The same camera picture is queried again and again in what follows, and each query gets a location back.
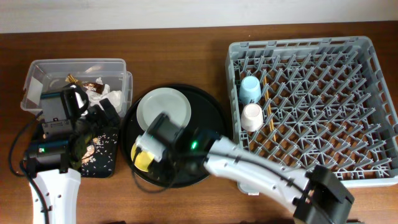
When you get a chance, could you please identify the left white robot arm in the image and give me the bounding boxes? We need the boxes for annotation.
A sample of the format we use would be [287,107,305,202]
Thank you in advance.
[20,95,119,223]

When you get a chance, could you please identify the clear plastic waste bin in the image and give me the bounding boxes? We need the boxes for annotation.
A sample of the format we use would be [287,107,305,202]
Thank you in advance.
[21,58,133,118]

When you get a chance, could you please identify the blue plastic cup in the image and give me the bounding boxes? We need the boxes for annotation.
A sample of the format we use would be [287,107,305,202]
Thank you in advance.
[238,76,262,105]

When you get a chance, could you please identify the white napkin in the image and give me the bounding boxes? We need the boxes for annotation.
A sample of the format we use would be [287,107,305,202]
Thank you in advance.
[86,84,122,113]

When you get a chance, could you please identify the yellow bowl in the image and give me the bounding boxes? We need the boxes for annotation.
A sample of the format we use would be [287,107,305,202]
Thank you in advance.
[131,144,154,172]

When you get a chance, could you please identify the round black serving tray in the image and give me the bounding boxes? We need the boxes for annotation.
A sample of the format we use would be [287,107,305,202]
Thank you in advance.
[119,84,233,187]

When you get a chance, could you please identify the gold snack wrapper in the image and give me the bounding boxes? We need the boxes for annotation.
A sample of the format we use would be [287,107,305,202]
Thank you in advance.
[65,73,105,94]

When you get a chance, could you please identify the light grey plate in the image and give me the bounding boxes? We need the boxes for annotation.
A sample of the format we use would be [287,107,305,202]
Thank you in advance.
[136,88,192,131]

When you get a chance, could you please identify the wooden chopstick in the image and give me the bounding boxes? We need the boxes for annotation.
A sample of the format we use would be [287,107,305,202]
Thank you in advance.
[265,91,276,141]
[263,76,272,129]

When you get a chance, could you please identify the food scraps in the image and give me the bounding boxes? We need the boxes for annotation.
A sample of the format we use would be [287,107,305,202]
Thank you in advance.
[80,128,119,178]

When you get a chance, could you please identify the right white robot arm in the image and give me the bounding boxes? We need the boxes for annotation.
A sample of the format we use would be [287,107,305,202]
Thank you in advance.
[146,129,354,223]

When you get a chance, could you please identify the pink plastic cup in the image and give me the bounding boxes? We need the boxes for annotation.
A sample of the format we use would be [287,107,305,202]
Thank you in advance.
[241,103,264,132]

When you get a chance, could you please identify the grey dishwasher rack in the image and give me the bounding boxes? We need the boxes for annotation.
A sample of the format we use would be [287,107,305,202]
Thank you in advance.
[226,36,397,188]

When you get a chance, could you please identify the black rectangular tray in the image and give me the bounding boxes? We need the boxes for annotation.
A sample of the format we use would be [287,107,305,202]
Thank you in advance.
[30,123,121,179]

